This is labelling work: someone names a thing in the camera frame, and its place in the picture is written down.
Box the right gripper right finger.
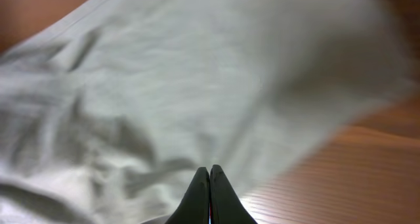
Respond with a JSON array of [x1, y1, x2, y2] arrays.
[[210, 165, 257, 224]]

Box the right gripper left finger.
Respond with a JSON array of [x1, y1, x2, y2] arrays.
[[165, 167, 210, 224]]

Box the khaki shorts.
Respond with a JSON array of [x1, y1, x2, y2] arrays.
[[1, 0, 414, 223]]

